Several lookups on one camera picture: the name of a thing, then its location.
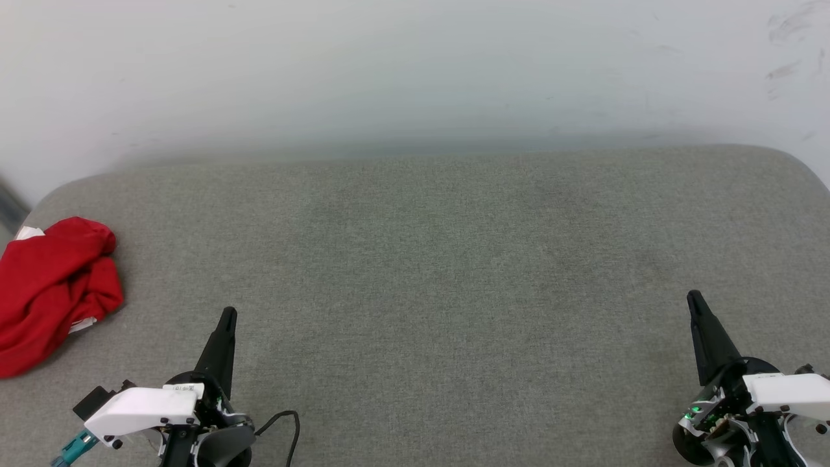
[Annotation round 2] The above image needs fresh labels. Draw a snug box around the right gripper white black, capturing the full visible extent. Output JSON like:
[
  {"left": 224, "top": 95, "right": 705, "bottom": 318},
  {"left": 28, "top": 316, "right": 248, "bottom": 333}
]
[{"left": 672, "top": 289, "right": 830, "bottom": 467}]

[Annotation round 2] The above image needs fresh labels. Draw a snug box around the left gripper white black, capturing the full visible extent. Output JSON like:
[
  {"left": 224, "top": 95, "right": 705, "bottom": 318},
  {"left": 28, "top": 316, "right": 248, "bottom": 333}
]
[{"left": 83, "top": 307, "right": 239, "bottom": 467}]

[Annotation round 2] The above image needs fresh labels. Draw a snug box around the red shirt white trim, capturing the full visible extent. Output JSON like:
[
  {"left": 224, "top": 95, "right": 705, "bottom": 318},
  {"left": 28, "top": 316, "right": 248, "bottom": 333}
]
[{"left": 0, "top": 217, "right": 125, "bottom": 379}]

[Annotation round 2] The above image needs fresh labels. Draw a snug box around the grey fabric sofa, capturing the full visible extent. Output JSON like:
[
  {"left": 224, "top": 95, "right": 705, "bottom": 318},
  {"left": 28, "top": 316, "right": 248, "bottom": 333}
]
[{"left": 0, "top": 144, "right": 830, "bottom": 467}]

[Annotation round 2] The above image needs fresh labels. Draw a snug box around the thin black cable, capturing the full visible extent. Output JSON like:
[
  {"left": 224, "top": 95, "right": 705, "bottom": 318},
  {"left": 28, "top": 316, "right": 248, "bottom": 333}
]
[{"left": 255, "top": 410, "right": 301, "bottom": 467}]

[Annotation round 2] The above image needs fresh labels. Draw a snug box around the teal left camera connector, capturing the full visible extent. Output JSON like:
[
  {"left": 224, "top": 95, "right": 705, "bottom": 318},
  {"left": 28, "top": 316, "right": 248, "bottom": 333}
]
[{"left": 51, "top": 429, "right": 99, "bottom": 467}]

